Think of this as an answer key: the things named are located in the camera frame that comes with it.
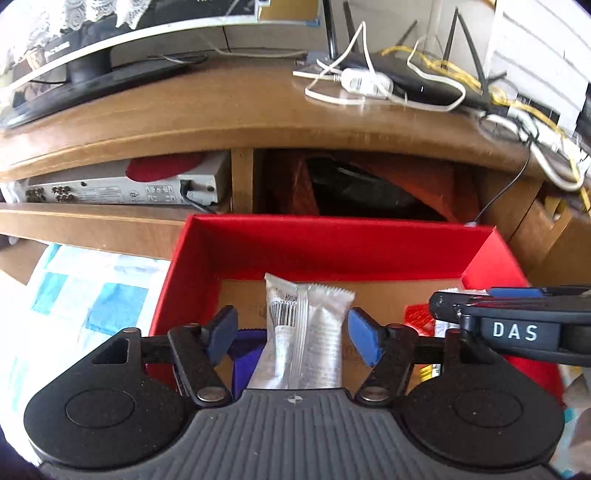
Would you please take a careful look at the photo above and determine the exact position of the silver white snack packet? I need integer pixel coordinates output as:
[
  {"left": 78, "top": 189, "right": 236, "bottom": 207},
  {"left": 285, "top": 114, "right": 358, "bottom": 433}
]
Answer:
[{"left": 247, "top": 272, "right": 355, "bottom": 391}]

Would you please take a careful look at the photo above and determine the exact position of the wooden television stand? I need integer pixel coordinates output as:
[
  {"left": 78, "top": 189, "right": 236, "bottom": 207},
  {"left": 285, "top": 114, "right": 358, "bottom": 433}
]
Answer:
[{"left": 0, "top": 58, "right": 591, "bottom": 288}]

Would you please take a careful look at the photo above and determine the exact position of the silver media player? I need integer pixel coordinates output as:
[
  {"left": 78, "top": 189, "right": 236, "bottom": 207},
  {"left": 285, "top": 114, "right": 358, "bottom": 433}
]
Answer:
[{"left": 0, "top": 151, "right": 232, "bottom": 207}]

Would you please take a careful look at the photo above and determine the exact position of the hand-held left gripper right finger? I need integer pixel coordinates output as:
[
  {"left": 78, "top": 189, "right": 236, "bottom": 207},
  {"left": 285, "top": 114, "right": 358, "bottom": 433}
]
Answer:
[{"left": 348, "top": 308, "right": 511, "bottom": 407}]

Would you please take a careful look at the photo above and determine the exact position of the dark red cloth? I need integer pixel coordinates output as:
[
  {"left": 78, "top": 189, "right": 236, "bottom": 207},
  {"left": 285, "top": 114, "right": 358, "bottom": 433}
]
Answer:
[{"left": 124, "top": 154, "right": 207, "bottom": 182}]

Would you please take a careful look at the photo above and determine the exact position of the stack of white foam boards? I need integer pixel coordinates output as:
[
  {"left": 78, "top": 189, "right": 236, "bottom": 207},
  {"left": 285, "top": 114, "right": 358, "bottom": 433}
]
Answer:
[{"left": 480, "top": 0, "right": 591, "bottom": 136}]

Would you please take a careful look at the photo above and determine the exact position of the black router with antennas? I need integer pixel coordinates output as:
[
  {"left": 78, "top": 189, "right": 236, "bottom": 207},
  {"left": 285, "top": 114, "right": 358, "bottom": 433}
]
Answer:
[{"left": 322, "top": 0, "right": 508, "bottom": 109}]

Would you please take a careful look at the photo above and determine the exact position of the thin yellow cable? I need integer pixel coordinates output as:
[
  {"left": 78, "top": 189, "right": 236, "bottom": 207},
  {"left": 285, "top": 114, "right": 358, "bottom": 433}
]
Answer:
[{"left": 382, "top": 44, "right": 591, "bottom": 209}]

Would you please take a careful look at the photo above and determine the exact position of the red cardboard box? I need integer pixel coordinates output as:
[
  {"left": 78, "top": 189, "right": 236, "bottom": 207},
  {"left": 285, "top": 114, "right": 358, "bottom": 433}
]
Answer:
[{"left": 148, "top": 214, "right": 565, "bottom": 408}]

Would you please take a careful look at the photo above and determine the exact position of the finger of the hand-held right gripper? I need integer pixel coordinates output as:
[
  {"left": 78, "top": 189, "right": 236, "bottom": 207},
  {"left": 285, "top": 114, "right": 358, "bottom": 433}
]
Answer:
[
  {"left": 428, "top": 291, "right": 591, "bottom": 325},
  {"left": 488, "top": 285, "right": 591, "bottom": 299}
]

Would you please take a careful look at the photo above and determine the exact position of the white lace cloth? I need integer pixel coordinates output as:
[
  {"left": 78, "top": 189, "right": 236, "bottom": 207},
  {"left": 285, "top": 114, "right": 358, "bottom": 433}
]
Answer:
[{"left": 0, "top": 0, "right": 158, "bottom": 75}]

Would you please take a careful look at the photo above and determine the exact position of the purple snack packet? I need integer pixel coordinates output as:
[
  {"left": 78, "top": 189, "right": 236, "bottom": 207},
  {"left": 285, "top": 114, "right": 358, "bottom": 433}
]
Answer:
[{"left": 230, "top": 329, "right": 269, "bottom": 400}]

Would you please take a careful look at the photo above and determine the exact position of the white power strip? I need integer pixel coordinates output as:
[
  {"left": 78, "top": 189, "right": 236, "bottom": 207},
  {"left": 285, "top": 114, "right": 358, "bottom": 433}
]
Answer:
[{"left": 530, "top": 126, "right": 585, "bottom": 160}]

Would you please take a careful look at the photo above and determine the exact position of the red gummy packet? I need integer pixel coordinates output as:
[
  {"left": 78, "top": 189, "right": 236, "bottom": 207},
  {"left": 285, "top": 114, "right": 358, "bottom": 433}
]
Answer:
[{"left": 403, "top": 303, "right": 438, "bottom": 336}]

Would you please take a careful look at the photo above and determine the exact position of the orange plastic bag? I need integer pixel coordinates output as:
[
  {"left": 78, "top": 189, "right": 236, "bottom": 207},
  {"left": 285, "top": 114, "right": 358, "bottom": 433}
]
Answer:
[{"left": 285, "top": 154, "right": 474, "bottom": 223}]

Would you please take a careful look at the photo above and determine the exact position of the white power adapter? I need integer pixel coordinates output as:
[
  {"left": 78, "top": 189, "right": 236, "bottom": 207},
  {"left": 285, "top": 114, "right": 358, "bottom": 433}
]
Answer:
[{"left": 338, "top": 68, "right": 394, "bottom": 99}]

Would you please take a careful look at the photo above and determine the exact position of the blue checkered tablecloth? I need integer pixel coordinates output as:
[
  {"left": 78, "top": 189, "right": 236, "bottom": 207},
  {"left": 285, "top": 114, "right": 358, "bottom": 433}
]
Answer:
[{"left": 8, "top": 244, "right": 172, "bottom": 418}]

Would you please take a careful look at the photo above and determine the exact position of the flat screen television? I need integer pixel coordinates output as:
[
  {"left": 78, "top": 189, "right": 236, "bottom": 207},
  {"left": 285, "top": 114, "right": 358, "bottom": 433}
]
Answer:
[{"left": 0, "top": 0, "right": 260, "bottom": 131}]

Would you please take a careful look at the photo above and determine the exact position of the yellow green snack packet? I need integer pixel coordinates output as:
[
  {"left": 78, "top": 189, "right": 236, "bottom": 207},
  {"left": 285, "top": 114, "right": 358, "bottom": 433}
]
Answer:
[{"left": 417, "top": 364, "right": 445, "bottom": 385}]

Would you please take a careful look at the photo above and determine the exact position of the thin black cable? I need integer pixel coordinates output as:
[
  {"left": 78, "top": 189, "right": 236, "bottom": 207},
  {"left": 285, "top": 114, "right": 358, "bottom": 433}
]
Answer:
[{"left": 464, "top": 152, "right": 533, "bottom": 228}]

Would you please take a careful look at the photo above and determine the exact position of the thick white cable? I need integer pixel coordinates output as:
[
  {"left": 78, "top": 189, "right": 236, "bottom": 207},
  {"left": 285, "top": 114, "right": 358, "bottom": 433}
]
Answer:
[{"left": 479, "top": 112, "right": 588, "bottom": 193}]

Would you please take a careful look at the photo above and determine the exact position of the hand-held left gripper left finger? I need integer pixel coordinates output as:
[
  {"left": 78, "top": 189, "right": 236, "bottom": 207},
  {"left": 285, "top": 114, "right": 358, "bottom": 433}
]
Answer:
[{"left": 90, "top": 305, "right": 238, "bottom": 408}]

